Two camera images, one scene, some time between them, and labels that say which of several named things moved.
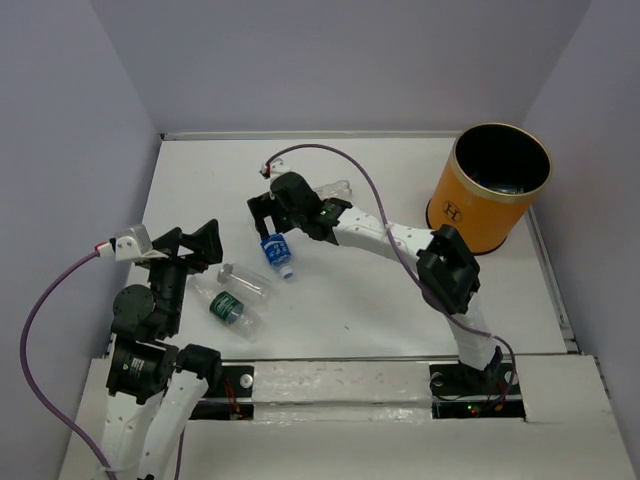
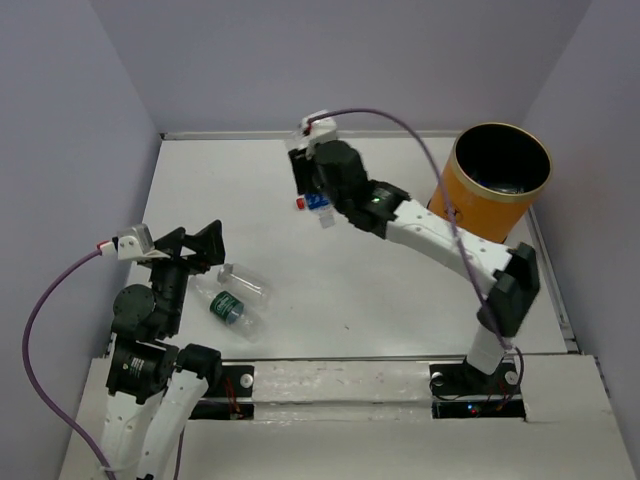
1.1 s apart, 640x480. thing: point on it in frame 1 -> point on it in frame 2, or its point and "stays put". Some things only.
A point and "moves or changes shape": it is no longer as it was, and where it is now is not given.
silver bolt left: (246, 381) stays put
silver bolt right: (437, 378) stays put
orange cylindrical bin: (492, 176) stays put
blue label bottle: (278, 253) moves or changes shape
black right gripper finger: (259, 207) -> (303, 169)
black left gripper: (206, 240) stays put
